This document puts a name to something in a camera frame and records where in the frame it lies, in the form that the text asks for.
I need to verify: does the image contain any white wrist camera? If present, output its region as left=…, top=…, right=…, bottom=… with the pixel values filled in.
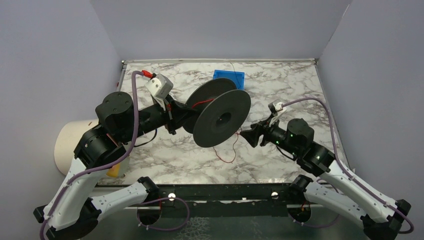
left=144, top=74, right=174, bottom=111
left=267, top=100, right=287, bottom=127

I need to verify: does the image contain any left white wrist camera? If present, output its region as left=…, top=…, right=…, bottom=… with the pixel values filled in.
left=144, top=74, right=174, bottom=111

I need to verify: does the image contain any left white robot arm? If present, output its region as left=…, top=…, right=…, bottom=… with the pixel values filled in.
left=33, top=91, right=193, bottom=240

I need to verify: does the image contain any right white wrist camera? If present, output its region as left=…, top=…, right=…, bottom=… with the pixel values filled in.
left=267, top=100, right=287, bottom=127

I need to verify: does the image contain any thin black wire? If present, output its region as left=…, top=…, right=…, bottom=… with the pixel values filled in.
left=230, top=61, right=243, bottom=88

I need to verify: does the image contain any blue plastic bin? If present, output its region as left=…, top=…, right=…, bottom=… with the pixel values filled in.
left=213, top=69, right=245, bottom=90

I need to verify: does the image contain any black cable spool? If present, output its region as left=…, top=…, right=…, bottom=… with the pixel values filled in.
left=183, top=78, right=251, bottom=148

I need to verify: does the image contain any cream cylinder with orange lid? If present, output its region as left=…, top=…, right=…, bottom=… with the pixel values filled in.
left=53, top=119, right=122, bottom=179

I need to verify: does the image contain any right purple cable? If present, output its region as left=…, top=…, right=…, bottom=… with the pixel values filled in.
left=281, top=96, right=415, bottom=235

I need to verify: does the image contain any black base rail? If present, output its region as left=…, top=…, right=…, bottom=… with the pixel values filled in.
left=125, top=182, right=322, bottom=220

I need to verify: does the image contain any red wire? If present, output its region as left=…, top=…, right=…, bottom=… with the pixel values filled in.
left=191, top=97, right=240, bottom=165

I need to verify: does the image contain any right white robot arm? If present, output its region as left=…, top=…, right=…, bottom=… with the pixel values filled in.
left=241, top=118, right=411, bottom=240

